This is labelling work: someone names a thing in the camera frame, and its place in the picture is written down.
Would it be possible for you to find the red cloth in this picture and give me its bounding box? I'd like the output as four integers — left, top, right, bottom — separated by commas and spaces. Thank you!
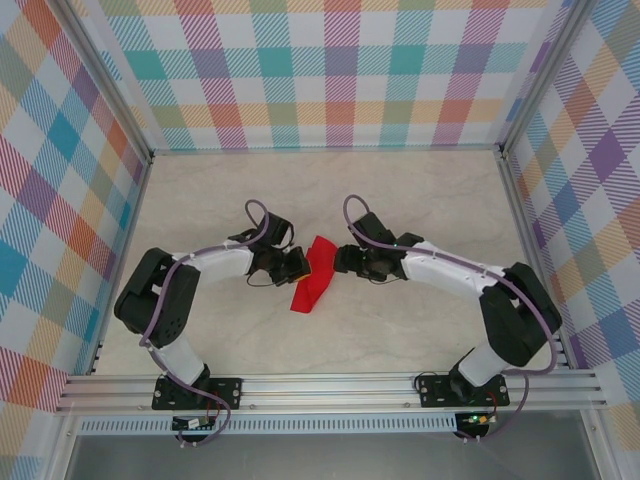
289, 235, 339, 316

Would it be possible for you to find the grey metal sheet panel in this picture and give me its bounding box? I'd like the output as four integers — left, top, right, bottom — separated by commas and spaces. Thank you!
64, 432, 601, 480

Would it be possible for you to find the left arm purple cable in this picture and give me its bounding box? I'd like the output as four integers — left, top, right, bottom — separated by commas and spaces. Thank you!
139, 198, 275, 449

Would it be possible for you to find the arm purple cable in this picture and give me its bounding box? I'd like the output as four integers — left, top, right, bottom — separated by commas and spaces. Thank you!
342, 193, 559, 446
139, 198, 275, 449

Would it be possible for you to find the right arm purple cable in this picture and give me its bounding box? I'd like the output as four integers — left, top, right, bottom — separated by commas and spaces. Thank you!
342, 193, 559, 446

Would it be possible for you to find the long aluminium mounting rail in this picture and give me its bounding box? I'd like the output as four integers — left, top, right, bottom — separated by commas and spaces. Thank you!
54, 368, 609, 414

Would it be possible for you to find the aluminium rear floor rail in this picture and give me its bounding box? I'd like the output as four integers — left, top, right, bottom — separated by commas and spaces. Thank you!
149, 143, 506, 157

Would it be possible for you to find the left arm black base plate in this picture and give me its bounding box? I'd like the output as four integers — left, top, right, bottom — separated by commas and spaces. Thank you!
152, 375, 245, 412

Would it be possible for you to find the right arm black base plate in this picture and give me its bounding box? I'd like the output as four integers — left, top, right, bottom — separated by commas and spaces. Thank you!
417, 372, 511, 409

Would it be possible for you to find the aluminium side floor rail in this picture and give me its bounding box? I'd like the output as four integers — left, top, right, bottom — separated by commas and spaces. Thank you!
497, 149, 571, 371
87, 154, 154, 376

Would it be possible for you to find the perforated metal cable tray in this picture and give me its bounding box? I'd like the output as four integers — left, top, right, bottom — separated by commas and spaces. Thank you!
78, 412, 459, 435

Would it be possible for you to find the aluminium frame post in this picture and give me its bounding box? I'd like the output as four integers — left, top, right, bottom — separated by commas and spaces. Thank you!
52, 0, 154, 166
499, 0, 599, 161

